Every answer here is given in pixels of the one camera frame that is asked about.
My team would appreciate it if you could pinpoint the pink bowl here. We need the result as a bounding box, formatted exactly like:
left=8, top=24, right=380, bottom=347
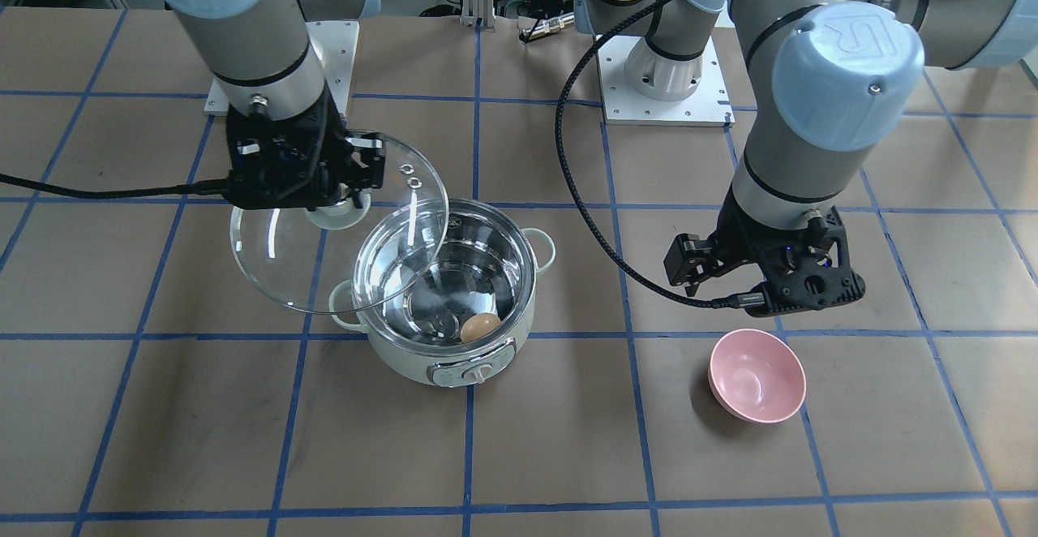
left=707, top=328, right=807, bottom=425

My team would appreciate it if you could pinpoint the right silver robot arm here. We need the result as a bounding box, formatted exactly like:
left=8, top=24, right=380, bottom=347
left=164, top=0, right=385, bottom=215

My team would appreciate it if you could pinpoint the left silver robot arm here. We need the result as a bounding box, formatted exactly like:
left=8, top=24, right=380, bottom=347
left=575, top=0, right=1036, bottom=311

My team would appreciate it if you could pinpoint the brown grid table mat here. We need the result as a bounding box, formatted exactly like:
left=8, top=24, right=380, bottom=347
left=1, top=16, right=1036, bottom=536

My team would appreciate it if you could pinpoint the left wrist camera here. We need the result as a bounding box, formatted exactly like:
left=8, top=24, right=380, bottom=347
left=757, top=207, right=866, bottom=315

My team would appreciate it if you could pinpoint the white electric cooking pot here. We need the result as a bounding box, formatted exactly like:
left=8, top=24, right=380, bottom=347
left=331, top=200, right=556, bottom=388

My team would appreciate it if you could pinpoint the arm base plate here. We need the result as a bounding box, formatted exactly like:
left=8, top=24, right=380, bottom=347
left=596, top=36, right=735, bottom=127
left=203, top=20, right=361, bottom=118

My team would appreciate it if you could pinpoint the beige egg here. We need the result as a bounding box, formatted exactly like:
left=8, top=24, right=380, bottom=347
left=460, top=312, right=503, bottom=344

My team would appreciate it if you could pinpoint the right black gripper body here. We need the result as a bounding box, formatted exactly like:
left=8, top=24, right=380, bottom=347
left=224, top=89, right=387, bottom=209

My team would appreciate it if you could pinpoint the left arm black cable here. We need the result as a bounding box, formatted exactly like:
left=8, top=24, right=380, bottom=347
left=555, top=0, right=1019, bottom=311

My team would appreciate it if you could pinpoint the glass pot lid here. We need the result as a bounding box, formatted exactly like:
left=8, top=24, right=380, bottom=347
left=229, top=130, right=448, bottom=315

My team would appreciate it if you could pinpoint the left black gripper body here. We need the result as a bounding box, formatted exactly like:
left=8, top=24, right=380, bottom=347
left=663, top=189, right=807, bottom=296

